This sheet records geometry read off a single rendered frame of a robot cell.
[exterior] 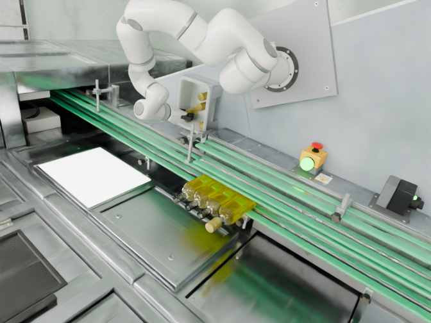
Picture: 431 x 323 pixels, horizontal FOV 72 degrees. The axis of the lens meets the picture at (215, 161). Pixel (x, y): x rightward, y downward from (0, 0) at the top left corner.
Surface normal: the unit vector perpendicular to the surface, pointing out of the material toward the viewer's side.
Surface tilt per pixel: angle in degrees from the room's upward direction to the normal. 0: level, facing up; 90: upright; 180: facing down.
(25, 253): 90
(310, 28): 4
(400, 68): 0
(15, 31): 89
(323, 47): 4
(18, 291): 90
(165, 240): 90
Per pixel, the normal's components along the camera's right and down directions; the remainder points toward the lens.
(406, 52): -0.61, 0.29
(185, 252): 0.15, -0.87
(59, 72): 0.77, 0.40
